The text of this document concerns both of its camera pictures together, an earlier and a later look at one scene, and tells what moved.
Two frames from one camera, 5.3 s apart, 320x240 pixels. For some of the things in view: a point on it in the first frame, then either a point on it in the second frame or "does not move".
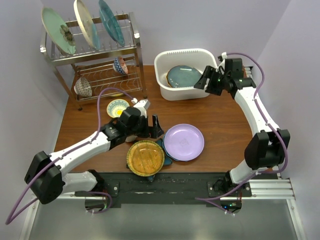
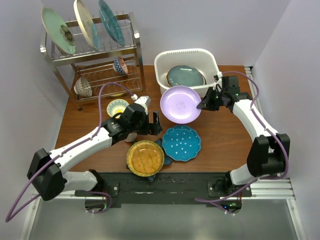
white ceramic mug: [131, 138] does not move
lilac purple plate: [184, 142] -> [178, 104]
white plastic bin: [199, 58] does not move
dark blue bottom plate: [183, 76] does not move
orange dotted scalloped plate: [166, 76] does not move
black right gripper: [209, 73] -> [206, 103]
